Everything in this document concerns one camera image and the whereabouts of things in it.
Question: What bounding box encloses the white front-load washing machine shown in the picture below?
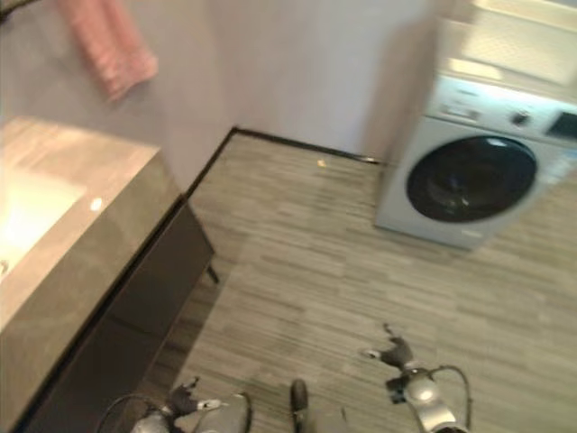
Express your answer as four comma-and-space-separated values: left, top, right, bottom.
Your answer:
372, 70, 577, 252

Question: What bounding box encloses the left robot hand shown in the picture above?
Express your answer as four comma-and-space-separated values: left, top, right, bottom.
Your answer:
168, 375, 223, 416

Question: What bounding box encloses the white sink basin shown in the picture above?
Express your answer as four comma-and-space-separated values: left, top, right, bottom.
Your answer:
0, 166, 87, 286

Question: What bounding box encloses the dark vanity cabinet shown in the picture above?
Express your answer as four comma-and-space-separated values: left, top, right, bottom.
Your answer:
14, 195, 221, 433

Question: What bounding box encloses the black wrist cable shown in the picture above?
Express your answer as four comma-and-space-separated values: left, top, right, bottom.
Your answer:
96, 393, 159, 433
423, 364, 472, 429

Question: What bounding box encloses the grey marble vanity counter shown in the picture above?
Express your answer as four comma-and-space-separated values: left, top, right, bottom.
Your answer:
0, 115, 183, 392

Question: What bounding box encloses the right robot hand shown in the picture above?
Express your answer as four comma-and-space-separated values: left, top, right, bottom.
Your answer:
359, 322, 414, 368

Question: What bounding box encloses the pink hanging towel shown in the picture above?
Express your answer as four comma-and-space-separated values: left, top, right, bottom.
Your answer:
55, 0, 160, 103

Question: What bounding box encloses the dark robot foot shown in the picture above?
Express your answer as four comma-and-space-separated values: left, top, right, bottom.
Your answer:
289, 378, 310, 416

